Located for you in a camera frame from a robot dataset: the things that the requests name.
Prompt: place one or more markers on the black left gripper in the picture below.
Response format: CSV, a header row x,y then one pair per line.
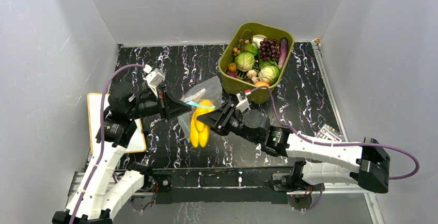
x,y
168,106

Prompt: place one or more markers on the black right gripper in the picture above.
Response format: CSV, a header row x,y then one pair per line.
x,y
225,122

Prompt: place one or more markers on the yellow banana bunch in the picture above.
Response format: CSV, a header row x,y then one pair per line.
x,y
200,132

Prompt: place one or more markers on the clear zip bag blue zipper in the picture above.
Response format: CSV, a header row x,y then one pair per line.
x,y
209,90

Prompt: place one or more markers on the dark red grape bunch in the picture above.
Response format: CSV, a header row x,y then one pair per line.
x,y
269,50

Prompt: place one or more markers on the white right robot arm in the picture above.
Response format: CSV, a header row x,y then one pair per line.
x,y
319,161

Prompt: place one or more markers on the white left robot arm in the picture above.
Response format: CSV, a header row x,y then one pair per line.
x,y
92,202

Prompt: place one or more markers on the white board orange edge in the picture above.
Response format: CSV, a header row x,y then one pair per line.
x,y
137,143

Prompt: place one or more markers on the small orange fruit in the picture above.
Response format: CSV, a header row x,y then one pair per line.
x,y
232,67

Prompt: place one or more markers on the peach fruit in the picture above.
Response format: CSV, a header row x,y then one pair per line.
x,y
261,83

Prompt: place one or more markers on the green cabbage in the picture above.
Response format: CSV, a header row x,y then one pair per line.
x,y
269,74
244,62

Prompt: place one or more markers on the olive green plastic bin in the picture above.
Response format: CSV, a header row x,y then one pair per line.
x,y
234,85

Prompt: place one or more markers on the white garlic bulb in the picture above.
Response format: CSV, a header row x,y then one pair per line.
x,y
257,39

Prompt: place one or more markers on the purple eggplant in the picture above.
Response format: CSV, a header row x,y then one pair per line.
x,y
283,51

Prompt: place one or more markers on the clear marker pack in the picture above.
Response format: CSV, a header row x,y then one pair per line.
x,y
329,133

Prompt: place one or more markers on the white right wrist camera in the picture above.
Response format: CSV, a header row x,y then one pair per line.
x,y
243,103

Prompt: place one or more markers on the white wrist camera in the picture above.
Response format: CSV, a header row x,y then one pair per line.
x,y
153,78
243,103

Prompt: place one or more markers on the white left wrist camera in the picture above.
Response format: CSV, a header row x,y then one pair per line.
x,y
153,78

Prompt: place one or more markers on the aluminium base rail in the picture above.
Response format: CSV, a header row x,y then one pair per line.
x,y
173,180

